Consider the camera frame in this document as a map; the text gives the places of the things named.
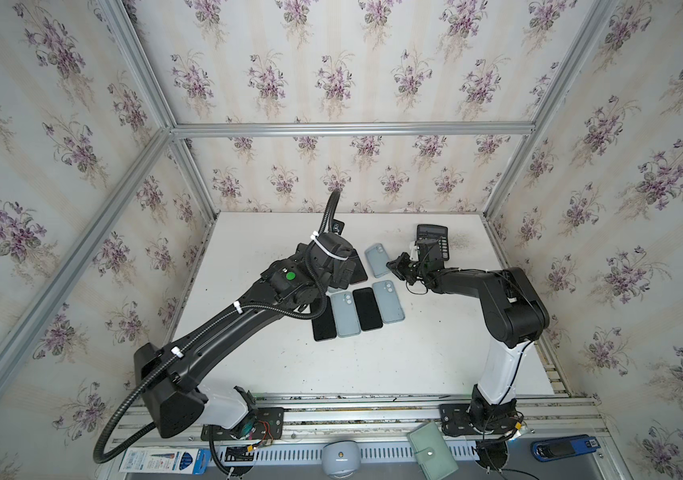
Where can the white perforated cable tray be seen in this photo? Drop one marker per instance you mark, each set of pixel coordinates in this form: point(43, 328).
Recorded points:
point(299, 454)

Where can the blue white box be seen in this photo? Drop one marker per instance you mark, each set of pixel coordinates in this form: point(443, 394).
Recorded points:
point(155, 460)

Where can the blue handheld device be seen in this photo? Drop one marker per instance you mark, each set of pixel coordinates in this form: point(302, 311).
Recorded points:
point(565, 447)

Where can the black round puck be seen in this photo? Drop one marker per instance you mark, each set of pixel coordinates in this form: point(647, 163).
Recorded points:
point(491, 455)

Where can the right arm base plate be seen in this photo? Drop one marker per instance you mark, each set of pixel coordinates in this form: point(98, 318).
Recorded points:
point(460, 419)

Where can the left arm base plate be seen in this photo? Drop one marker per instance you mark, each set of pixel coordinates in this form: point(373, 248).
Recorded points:
point(261, 425)

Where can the green wallet pouch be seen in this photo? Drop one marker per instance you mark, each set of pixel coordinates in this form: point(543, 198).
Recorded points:
point(431, 452)

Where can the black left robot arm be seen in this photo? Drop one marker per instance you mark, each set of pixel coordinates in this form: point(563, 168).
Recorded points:
point(169, 377)

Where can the grey round device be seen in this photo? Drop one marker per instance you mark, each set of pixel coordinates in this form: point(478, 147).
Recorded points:
point(341, 459)

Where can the black desk calculator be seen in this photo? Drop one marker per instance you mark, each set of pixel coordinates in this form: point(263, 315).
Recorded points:
point(435, 233)

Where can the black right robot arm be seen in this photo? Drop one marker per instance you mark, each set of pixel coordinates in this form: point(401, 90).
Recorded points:
point(513, 312)

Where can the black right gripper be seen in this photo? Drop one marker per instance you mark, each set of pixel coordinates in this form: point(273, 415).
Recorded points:
point(410, 267)

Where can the light blue phone case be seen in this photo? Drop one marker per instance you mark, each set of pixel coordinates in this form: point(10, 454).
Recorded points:
point(345, 315)

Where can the black phone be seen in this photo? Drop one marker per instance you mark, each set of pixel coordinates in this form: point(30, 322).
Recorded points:
point(359, 274)

